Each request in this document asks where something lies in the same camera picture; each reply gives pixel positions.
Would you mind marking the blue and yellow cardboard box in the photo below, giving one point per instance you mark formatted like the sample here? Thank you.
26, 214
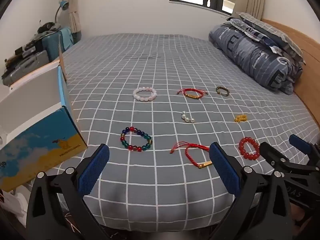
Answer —
37, 150

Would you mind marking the folded blue printed quilt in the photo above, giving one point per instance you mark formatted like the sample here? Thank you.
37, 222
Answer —
250, 52

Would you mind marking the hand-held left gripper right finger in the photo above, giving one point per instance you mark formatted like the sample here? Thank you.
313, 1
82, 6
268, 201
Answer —
223, 170

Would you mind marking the grey suitcase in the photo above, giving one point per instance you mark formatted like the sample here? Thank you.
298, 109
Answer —
27, 65

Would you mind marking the grey checked pillow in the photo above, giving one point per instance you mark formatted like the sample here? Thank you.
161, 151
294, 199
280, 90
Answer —
275, 30

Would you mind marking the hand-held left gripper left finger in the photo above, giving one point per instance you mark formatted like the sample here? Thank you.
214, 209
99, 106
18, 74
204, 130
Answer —
93, 170

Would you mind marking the blue desk lamp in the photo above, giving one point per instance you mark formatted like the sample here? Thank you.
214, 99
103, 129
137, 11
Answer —
63, 4

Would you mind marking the grey checked bed sheet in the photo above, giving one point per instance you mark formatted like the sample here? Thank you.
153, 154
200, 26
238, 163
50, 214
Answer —
160, 62

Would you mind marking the teal cloth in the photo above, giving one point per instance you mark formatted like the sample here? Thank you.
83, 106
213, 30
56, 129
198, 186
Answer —
66, 38

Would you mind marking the dark teal suitcase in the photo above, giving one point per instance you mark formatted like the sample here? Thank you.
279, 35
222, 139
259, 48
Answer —
50, 47

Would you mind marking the wooden headboard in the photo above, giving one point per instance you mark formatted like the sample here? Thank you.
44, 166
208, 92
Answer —
310, 62

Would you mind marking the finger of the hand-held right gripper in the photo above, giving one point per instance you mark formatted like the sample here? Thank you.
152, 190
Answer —
271, 155
298, 141

